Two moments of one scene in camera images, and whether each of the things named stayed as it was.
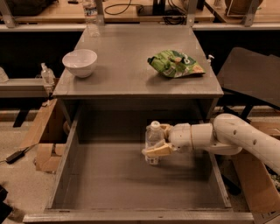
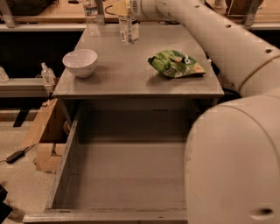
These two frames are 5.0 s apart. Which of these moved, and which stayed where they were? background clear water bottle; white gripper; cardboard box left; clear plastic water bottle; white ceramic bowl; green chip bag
Moved: white gripper; clear plastic water bottle
Stayed: background clear water bottle; cardboard box left; white ceramic bowl; green chip bag
